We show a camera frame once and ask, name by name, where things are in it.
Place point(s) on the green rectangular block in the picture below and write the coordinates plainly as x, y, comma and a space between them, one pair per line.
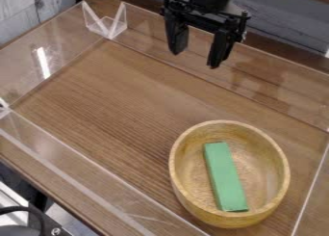
227, 188

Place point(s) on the clear acrylic corner bracket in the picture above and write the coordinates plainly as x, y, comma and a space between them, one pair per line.
107, 26

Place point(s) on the black device with screw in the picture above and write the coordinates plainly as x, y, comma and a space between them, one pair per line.
42, 222

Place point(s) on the brown wooden bowl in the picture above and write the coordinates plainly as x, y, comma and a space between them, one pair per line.
263, 169

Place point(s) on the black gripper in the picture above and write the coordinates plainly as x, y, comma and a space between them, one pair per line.
216, 16

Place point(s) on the clear acrylic tray wall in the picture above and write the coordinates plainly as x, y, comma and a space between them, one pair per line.
91, 191

